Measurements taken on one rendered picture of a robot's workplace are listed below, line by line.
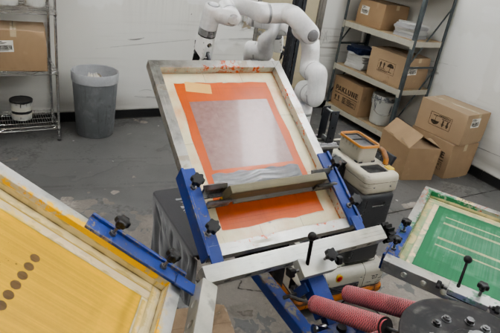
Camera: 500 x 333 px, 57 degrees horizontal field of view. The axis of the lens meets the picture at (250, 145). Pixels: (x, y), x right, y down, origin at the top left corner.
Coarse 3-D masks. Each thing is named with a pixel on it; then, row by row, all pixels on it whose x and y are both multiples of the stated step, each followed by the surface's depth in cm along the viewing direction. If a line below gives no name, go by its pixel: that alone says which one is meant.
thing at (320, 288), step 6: (318, 276) 139; (306, 282) 138; (312, 282) 137; (318, 282) 138; (324, 282) 139; (312, 288) 136; (318, 288) 137; (324, 288) 138; (306, 294) 139; (312, 294) 136; (318, 294) 136; (324, 294) 136; (330, 294) 137; (318, 318) 134
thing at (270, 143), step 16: (240, 96) 182; (256, 96) 186; (240, 112) 177; (256, 112) 180; (272, 112) 184; (240, 128) 173; (256, 128) 176; (272, 128) 179; (256, 144) 171; (272, 144) 174; (288, 144) 177; (256, 160) 167; (272, 160) 170; (288, 160) 173; (272, 208) 158; (288, 208) 160; (304, 208) 163; (320, 208) 165
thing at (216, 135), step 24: (192, 96) 173; (216, 96) 177; (192, 120) 166; (216, 120) 170; (216, 144) 164; (240, 144) 168; (216, 168) 158; (240, 168) 162; (240, 216) 151; (264, 216) 154
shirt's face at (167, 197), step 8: (160, 192) 202; (168, 192) 203; (176, 192) 204; (160, 200) 196; (168, 200) 197; (168, 208) 191; (176, 208) 192; (176, 216) 186; (184, 216) 187; (176, 224) 181; (184, 224) 182; (184, 232) 177; (192, 240) 173; (192, 248) 169
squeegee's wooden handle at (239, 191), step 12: (276, 180) 151; (288, 180) 153; (300, 180) 155; (312, 180) 158; (324, 180) 161; (228, 192) 144; (240, 192) 144; (252, 192) 147; (264, 192) 152; (276, 192) 156
